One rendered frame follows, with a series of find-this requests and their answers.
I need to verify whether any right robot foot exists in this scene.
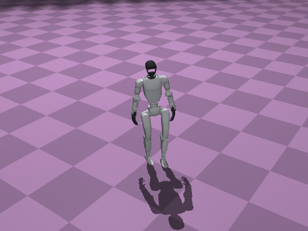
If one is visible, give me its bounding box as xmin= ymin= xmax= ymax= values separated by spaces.
xmin=145 ymin=154 xmax=154 ymax=165

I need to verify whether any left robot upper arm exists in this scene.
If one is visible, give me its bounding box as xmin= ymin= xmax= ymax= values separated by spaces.
xmin=160 ymin=75 xmax=172 ymax=97

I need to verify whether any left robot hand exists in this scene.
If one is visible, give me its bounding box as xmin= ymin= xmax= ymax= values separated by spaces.
xmin=170 ymin=107 xmax=176 ymax=121

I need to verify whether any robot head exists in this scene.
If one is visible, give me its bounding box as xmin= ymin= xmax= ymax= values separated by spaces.
xmin=145 ymin=60 xmax=156 ymax=79

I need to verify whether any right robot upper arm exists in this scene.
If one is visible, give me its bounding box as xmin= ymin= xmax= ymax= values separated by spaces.
xmin=134 ymin=78 xmax=143 ymax=101

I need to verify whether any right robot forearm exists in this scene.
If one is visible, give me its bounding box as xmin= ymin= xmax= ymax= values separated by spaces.
xmin=131 ymin=96 xmax=139 ymax=114

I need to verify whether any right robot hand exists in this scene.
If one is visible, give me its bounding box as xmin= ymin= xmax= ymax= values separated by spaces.
xmin=131 ymin=112 xmax=138 ymax=125

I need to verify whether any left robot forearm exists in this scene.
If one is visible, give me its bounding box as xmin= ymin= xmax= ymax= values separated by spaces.
xmin=167 ymin=92 xmax=176 ymax=109

